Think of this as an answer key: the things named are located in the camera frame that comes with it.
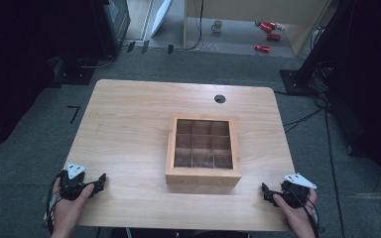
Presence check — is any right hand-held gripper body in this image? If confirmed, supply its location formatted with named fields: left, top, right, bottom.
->
left=279, top=172, right=318, bottom=209

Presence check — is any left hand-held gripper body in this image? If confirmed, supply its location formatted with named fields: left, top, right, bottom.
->
left=59, top=162, right=95, bottom=201

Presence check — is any wooden compartment box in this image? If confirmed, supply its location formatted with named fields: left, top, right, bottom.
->
left=164, top=113, right=243, bottom=188

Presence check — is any person's right hand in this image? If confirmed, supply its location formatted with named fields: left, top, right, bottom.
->
left=272, top=187, right=318, bottom=232

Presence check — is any person's left hand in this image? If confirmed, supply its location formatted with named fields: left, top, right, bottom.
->
left=51, top=178, right=95, bottom=230

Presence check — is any person's dark clothing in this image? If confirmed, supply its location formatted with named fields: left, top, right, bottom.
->
left=109, top=227, right=250, bottom=238

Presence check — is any dark curtain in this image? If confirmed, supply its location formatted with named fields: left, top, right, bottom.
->
left=0, top=0, right=104, bottom=159
left=326, top=0, right=381, bottom=200

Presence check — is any black metal stand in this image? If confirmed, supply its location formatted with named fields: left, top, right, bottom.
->
left=279, top=0, right=359, bottom=98

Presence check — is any dark monitor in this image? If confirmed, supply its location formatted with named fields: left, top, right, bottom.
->
left=91, top=0, right=132, bottom=58

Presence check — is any white board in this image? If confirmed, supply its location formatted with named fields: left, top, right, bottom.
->
left=150, top=0, right=174, bottom=38

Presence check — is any grey mug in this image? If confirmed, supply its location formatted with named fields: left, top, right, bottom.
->
left=210, top=19, right=223, bottom=34

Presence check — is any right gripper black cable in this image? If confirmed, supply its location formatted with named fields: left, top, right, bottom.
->
left=291, top=187, right=321, bottom=238

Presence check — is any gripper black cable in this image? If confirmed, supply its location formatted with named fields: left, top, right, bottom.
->
left=291, top=187, right=321, bottom=238
left=44, top=171, right=64, bottom=235

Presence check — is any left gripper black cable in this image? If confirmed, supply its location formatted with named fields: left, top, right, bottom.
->
left=44, top=171, right=64, bottom=235

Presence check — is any long black floor cable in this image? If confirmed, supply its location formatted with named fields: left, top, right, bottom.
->
left=322, top=98, right=347, bottom=238

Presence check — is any thin black floor cable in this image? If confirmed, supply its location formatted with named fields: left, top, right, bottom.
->
left=282, top=106, right=327, bottom=134

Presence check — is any black stand base plate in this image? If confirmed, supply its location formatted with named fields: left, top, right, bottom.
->
left=47, top=56, right=96, bottom=89

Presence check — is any tangled black cable bundle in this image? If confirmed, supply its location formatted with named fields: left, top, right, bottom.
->
left=308, top=59, right=337, bottom=111

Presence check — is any hanging black cable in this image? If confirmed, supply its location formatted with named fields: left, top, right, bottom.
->
left=173, top=0, right=205, bottom=53

